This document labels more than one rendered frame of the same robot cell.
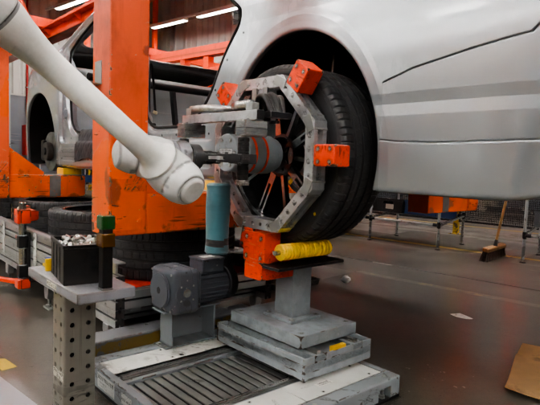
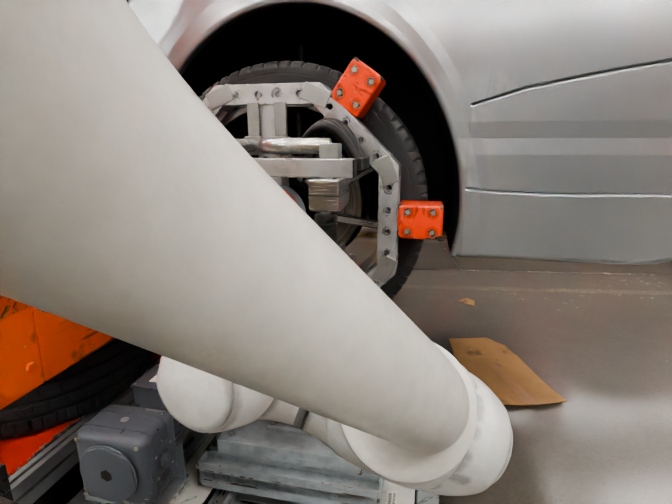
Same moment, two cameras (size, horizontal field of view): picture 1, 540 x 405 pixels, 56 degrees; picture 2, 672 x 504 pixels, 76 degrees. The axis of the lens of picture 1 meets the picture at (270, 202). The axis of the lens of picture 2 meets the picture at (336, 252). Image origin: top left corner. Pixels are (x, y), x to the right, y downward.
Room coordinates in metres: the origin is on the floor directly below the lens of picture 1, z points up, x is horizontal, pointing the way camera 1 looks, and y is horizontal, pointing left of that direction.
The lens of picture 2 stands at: (1.02, 0.48, 1.00)
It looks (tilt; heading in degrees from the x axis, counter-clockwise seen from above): 14 degrees down; 324
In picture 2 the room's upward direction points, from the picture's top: straight up
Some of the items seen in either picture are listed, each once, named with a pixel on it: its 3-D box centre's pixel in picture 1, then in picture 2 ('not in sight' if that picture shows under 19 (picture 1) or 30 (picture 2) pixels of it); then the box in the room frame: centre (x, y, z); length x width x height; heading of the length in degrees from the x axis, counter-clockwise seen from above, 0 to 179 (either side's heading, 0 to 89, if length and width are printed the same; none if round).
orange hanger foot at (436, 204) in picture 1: (439, 186); not in sight; (3.63, -1.20, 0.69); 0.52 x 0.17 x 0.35; 132
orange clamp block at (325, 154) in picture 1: (331, 155); (420, 219); (1.63, -0.19, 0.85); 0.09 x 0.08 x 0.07; 42
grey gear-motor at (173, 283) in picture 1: (203, 298); (166, 437); (2.07, 0.26, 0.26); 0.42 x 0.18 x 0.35; 132
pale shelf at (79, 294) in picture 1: (78, 280); not in sight; (1.56, 0.59, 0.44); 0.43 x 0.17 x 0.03; 42
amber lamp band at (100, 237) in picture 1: (105, 239); not in sight; (1.42, 0.45, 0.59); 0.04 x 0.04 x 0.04; 42
